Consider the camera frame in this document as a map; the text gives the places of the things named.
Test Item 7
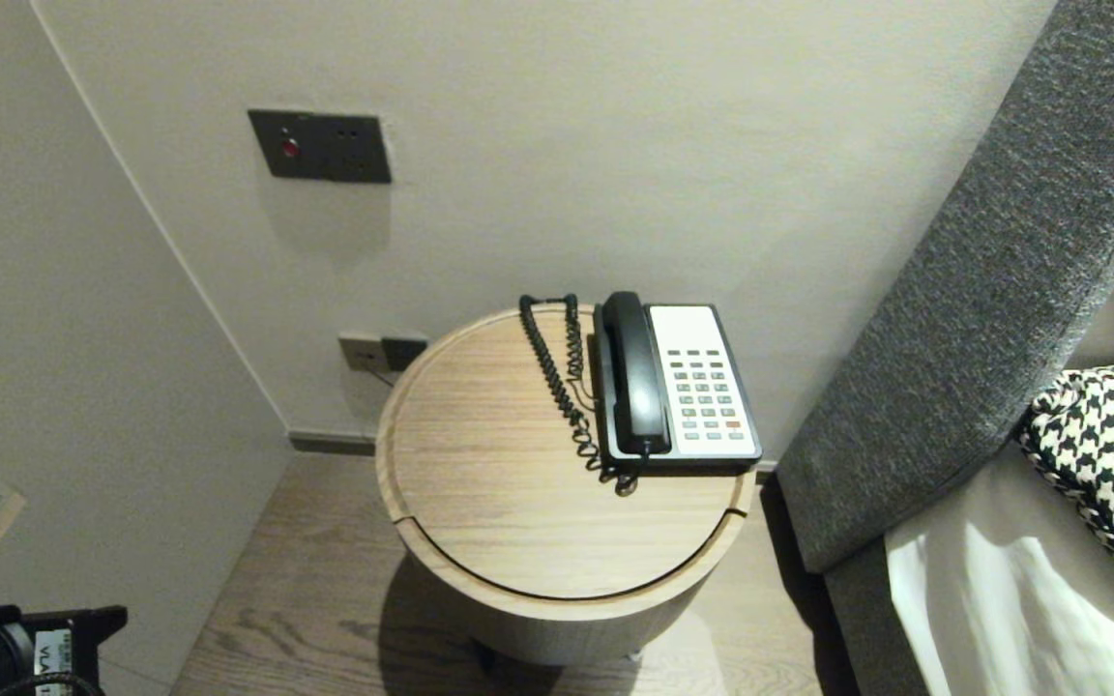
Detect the dark skirting board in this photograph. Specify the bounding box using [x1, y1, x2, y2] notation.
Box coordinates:
[288, 432, 379, 457]

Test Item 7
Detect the round wooden nightstand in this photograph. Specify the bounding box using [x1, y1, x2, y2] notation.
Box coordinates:
[375, 303, 759, 605]

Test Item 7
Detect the black telephone handset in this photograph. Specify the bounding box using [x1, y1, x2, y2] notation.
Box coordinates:
[601, 290, 672, 457]

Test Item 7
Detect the black and white desk telephone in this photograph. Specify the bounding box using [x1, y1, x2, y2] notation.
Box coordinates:
[592, 303, 764, 475]

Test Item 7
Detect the beige bed duvet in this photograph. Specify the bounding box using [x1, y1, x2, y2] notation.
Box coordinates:
[884, 440, 1114, 696]

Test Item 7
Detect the grey fabric headboard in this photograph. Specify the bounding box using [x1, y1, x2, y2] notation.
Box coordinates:
[775, 0, 1114, 576]

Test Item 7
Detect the black white houndstooth pillow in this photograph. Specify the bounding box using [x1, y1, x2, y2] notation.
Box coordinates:
[1013, 362, 1114, 624]

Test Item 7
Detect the braided black wrist cable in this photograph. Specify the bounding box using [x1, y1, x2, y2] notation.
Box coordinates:
[0, 672, 105, 696]

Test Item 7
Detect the beige wall socket plate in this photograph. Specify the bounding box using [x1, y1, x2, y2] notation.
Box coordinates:
[338, 333, 388, 373]

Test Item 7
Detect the black wall socket plate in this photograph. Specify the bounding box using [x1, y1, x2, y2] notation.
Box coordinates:
[381, 335, 428, 372]

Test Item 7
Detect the black coiled phone cord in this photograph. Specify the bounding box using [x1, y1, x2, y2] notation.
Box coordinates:
[518, 293, 640, 498]

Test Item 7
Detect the dark wall switch panel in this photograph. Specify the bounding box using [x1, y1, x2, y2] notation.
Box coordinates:
[247, 108, 393, 185]

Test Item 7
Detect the grey fabric bed frame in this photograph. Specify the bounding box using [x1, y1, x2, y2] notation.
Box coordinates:
[823, 536, 916, 696]

